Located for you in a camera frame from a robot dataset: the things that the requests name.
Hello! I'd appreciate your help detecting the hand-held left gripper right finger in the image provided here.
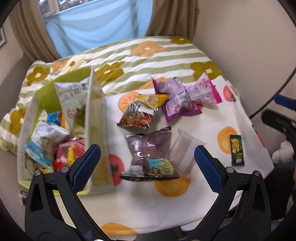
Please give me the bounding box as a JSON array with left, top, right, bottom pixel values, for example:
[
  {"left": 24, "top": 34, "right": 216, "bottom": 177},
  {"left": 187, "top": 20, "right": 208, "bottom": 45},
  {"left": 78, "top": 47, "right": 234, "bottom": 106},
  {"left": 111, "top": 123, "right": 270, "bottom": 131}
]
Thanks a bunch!
[{"left": 185, "top": 145, "right": 271, "bottom": 241}]

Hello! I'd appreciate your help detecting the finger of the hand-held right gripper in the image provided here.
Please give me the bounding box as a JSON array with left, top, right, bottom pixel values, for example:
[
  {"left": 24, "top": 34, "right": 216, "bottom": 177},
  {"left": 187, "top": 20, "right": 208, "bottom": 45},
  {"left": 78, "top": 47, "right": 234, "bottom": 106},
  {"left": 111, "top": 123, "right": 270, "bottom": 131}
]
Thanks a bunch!
[
  {"left": 261, "top": 109, "right": 296, "bottom": 149},
  {"left": 274, "top": 94, "right": 296, "bottom": 107}
]

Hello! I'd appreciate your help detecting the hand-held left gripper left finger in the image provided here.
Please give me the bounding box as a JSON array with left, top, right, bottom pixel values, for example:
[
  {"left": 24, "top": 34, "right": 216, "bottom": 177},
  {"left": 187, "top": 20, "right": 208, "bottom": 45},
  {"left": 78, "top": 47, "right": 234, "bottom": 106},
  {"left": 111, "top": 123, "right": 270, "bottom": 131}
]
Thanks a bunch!
[{"left": 24, "top": 144, "right": 109, "bottom": 241}]

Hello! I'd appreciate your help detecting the pink marshmallow packet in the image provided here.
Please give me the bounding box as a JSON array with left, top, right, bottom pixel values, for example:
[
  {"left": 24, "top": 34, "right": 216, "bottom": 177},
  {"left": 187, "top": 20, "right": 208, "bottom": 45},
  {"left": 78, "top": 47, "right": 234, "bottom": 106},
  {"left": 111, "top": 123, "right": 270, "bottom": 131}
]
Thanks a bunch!
[{"left": 55, "top": 137, "right": 88, "bottom": 172}]

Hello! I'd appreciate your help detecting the yellow-green cardboard box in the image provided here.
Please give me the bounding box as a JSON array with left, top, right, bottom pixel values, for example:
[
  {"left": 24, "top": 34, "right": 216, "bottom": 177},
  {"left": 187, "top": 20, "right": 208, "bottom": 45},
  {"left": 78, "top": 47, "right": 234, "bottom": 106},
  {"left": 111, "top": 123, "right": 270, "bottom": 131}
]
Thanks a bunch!
[{"left": 17, "top": 65, "right": 116, "bottom": 194}]

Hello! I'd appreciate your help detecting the blue and white snack packet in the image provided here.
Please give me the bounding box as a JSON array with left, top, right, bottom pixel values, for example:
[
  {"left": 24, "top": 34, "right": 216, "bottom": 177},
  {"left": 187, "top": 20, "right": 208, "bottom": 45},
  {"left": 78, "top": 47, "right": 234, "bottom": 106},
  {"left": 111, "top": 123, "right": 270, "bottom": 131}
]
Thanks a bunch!
[
  {"left": 24, "top": 120, "right": 70, "bottom": 164},
  {"left": 46, "top": 111, "right": 62, "bottom": 124}
]

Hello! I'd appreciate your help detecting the dark brown snack packet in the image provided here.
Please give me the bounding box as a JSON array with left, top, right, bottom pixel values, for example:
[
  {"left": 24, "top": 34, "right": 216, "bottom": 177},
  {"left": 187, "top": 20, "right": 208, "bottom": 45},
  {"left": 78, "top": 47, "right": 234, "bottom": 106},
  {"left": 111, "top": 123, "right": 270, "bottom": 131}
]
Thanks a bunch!
[{"left": 120, "top": 126, "right": 180, "bottom": 181}]

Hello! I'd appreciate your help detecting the grey and white snack packet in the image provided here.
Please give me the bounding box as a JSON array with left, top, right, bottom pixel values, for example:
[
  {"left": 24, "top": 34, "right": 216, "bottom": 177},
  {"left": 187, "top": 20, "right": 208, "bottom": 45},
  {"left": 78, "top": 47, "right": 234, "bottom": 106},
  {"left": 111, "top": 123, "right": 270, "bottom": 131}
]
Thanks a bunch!
[{"left": 54, "top": 78, "right": 90, "bottom": 131}]

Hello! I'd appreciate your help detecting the translucent white packet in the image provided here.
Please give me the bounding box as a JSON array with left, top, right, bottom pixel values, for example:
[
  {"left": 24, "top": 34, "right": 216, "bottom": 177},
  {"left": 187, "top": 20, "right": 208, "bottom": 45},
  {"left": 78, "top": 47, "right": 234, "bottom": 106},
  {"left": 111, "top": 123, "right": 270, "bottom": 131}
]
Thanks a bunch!
[{"left": 167, "top": 128, "right": 207, "bottom": 179}]

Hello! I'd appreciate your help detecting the small dark green packet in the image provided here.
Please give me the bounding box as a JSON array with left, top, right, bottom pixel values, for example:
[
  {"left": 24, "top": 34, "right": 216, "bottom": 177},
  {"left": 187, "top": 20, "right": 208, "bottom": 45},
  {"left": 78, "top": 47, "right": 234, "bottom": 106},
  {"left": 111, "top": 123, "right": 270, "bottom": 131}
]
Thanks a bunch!
[{"left": 229, "top": 134, "right": 245, "bottom": 166}]

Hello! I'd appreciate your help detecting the fruit print tablecloth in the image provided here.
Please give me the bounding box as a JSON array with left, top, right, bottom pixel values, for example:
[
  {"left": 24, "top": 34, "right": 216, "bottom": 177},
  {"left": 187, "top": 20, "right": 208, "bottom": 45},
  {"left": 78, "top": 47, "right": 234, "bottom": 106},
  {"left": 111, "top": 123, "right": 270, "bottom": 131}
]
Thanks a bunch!
[{"left": 76, "top": 80, "right": 275, "bottom": 235}]

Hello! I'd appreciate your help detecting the red striped snack packet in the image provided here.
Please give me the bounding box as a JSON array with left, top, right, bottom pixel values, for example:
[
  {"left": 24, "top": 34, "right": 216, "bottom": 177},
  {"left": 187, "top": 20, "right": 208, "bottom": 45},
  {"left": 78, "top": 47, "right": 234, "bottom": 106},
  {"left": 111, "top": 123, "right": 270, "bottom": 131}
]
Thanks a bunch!
[{"left": 116, "top": 103, "right": 156, "bottom": 130}]

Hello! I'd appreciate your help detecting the purple snack packet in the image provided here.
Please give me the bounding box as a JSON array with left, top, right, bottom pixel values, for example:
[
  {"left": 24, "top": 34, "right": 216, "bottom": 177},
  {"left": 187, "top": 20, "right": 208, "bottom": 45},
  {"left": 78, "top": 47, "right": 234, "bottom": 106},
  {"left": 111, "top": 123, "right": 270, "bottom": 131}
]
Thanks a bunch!
[{"left": 152, "top": 77, "right": 202, "bottom": 122}]

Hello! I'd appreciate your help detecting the pink and white snack packet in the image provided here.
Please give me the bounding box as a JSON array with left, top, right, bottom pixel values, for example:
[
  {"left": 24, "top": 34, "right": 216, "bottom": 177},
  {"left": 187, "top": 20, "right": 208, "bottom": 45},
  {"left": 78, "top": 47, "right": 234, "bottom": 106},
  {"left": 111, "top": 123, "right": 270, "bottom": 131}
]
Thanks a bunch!
[{"left": 185, "top": 72, "right": 223, "bottom": 105}]

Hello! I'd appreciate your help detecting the striped floral pillow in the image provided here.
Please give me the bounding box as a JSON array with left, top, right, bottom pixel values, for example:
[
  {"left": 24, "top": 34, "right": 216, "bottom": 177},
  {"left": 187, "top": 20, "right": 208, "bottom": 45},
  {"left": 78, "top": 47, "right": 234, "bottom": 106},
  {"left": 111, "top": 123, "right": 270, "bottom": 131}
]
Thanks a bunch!
[{"left": 0, "top": 106, "right": 31, "bottom": 155}]

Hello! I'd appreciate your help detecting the yellow-orange chip packet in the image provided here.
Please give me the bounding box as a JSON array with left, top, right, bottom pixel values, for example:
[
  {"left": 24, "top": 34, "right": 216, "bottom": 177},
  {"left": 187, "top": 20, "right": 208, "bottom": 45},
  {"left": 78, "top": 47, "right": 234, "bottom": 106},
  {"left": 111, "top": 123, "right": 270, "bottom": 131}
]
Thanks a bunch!
[{"left": 136, "top": 93, "right": 171, "bottom": 110}]

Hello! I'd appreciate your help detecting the grey bed headboard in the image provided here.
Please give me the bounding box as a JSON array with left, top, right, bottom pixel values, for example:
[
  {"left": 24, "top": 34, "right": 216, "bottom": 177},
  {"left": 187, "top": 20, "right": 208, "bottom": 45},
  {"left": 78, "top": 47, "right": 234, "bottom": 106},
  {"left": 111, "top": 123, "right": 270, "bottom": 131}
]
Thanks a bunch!
[{"left": 0, "top": 55, "right": 33, "bottom": 112}]

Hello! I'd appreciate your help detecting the striped floral blanket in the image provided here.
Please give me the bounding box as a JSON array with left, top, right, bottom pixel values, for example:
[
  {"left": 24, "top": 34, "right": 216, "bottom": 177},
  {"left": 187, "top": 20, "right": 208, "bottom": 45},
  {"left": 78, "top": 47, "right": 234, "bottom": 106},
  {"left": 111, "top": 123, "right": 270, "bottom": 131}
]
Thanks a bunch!
[{"left": 0, "top": 36, "right": 229, "bottom": 156}]

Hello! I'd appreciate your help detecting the brown curtain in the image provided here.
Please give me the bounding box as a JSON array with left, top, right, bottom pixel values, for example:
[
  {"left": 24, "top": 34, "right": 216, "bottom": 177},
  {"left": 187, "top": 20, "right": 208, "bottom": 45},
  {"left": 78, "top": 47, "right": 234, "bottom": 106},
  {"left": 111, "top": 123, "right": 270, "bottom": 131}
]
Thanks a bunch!
[
  {"left": 9, "top": 0, "right": 62, "bottom": 63},
  {"left": 145, "top": 0, "right": 200, "bottom": 44}
]

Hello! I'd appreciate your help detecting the light blue cloth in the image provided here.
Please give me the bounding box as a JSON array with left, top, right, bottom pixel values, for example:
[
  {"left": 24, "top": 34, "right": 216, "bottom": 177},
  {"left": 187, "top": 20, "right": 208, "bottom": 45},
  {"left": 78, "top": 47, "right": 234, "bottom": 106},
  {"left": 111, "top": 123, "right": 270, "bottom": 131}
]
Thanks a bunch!
[{"left": 43, "top": 0, "right": 155, "bottom": 59}]

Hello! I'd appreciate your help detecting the window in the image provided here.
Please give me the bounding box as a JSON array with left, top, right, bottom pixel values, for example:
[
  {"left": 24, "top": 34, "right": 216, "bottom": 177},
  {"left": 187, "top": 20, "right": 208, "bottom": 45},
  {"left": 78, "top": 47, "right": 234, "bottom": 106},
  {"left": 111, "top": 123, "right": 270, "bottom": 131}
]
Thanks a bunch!
[{"left": 38, "top": 0, "right": 97, "bottom": 14}]

